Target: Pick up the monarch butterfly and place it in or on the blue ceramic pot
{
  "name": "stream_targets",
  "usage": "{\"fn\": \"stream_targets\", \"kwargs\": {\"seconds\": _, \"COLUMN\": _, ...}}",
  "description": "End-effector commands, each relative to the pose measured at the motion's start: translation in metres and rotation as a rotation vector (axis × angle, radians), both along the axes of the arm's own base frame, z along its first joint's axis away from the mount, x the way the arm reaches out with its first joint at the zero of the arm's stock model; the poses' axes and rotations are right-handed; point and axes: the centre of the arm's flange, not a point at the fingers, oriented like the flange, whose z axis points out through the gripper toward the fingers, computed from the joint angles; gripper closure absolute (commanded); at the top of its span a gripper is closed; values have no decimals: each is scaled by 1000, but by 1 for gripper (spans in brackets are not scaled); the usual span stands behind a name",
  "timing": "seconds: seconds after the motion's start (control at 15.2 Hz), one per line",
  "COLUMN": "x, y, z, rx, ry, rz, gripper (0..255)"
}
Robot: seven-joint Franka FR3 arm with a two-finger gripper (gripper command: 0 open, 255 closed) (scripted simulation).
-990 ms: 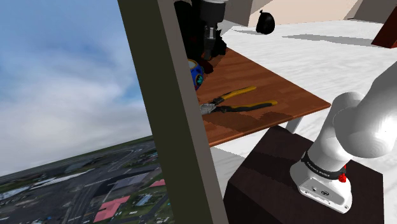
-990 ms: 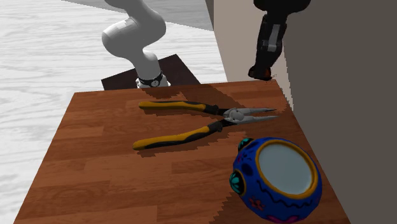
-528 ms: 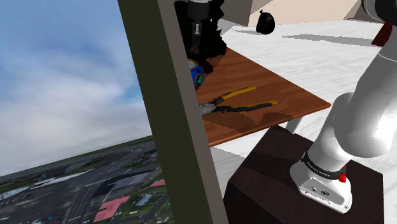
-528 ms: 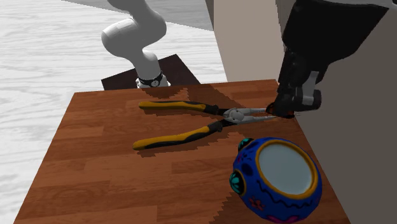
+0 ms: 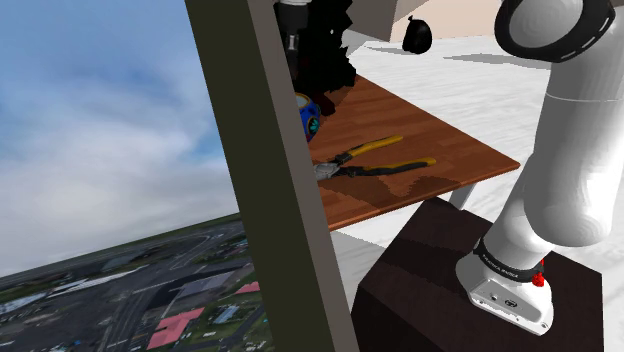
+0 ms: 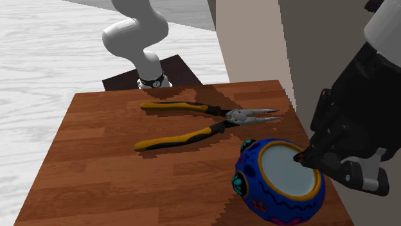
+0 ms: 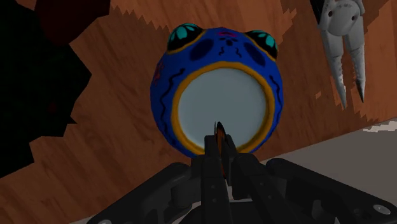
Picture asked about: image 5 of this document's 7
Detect yellow and black pliers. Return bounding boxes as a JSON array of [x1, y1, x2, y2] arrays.
[[313, 135, 438, 183]]

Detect blue patterned round cup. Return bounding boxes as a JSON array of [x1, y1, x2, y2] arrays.
[[294, 92, 322, 144]]

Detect black jagged object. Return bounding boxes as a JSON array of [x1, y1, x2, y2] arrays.
[[298, 0, 358, 117]]

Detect wooden table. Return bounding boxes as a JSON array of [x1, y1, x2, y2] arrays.
[[294, 73, 522, 233]]

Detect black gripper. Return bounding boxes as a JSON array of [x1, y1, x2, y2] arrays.
[[274, 3, 310, 82]]

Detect black round bag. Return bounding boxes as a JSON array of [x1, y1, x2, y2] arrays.
[[401, 15, 434, 55]]

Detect dark robot stand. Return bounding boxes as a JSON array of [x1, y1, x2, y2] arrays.
[[349, 196, 606, 352]]

